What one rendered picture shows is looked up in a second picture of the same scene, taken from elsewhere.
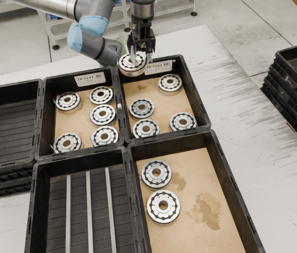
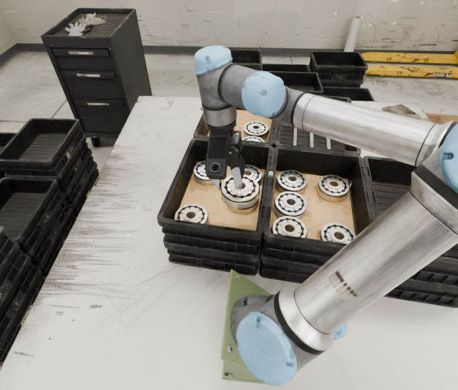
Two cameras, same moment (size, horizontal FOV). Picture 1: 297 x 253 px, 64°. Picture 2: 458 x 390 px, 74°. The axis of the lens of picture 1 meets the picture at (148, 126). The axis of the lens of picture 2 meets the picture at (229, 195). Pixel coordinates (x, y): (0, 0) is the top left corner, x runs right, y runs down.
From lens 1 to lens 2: 1.31 m
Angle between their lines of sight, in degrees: 78
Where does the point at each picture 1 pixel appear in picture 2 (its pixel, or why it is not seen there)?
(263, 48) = not seen: outside the picture
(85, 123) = (314, 211)
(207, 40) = (26, 366)
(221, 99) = (127, 231)
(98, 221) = (305, 140)
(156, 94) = (214, 219)
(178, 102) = (194, 200)
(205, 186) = not seen: hidden behind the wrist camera
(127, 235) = (285, 130)
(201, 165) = not seen: hidden behind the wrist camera
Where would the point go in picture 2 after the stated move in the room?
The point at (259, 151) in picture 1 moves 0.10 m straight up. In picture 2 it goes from (145, 173) to (141, 155)
